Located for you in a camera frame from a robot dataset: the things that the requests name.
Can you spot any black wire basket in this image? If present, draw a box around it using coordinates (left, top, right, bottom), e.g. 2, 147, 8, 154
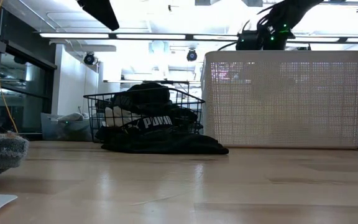
83, 86, 205, 144

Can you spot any black garment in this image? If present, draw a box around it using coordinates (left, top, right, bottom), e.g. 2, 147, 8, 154
94, 82, 229, 156

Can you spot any grey teal knit item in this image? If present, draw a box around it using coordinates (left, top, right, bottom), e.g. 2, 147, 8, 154
0, 130, 30, 180

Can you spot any long ceiling light strip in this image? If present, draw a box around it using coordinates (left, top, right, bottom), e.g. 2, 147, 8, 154
39, 32, 358, 44

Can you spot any dark framed glass partition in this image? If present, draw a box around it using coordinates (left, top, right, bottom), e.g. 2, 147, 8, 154
0, 0, 58, 134

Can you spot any translucent storage bin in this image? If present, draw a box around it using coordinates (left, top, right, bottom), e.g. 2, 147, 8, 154
40, 111, 93, 142

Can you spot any white perforated plastic basket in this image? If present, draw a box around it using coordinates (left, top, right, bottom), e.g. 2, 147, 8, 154
200, 50, 358, 149

